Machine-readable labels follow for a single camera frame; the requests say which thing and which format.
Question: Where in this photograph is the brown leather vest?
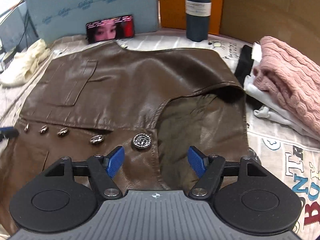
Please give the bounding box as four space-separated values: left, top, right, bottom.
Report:
1 42 248 234

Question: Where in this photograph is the cream knitted garment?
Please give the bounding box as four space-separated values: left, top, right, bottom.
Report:
1 39 51 87

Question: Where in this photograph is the white folded garment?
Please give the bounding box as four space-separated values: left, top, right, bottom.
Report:
244 42 319 140

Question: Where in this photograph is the black folded garment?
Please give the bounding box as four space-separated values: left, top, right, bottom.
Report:
234 45 254 87

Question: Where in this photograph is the pink knitted sweater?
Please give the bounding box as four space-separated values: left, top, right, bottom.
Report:
253 36 319 134

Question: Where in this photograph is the light blue foam board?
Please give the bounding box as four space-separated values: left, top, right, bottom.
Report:
26 0 159 43

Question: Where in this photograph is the smartphone with lit screen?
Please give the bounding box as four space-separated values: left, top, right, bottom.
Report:
86 15 135 44

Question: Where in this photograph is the dark teal thermos bottle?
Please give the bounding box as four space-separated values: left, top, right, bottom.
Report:
185 0 212 42

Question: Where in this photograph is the brown cardboard panel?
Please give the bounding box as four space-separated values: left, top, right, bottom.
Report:
220 0 319 63

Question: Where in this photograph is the orange cardboard box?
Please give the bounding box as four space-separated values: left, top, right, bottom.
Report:
159 0 223 35

